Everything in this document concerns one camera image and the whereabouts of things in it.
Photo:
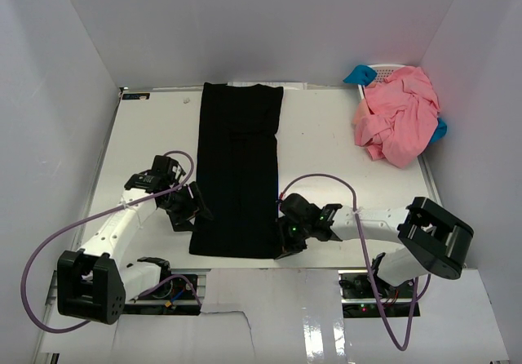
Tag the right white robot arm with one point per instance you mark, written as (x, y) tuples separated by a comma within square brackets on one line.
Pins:
[(432, 240)]

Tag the white perforated laundry basket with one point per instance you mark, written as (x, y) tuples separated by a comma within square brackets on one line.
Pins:
[(382, 71)]

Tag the printed paper at back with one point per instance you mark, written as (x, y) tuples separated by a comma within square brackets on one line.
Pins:
[(293, 86)]

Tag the pink t shirt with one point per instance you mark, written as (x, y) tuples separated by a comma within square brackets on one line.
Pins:
[(397, 117)]

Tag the blue t shirt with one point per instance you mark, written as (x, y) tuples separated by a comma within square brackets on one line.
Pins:
[(363, 75)]

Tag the black t shirt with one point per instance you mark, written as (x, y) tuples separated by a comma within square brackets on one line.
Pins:
[(237, 172)]

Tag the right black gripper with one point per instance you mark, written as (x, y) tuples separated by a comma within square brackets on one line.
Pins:
[(285, 247)]

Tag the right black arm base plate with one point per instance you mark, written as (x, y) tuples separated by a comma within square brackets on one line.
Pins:
[(358, 301)]

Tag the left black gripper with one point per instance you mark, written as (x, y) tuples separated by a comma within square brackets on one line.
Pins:
[(195, 206)]

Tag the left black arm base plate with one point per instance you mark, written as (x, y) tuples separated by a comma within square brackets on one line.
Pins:
[(176, 298)]

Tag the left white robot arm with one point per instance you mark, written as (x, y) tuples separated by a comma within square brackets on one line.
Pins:
[(94, 283)]

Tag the black label sticker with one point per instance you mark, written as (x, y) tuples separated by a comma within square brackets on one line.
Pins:
[(135, 96)]

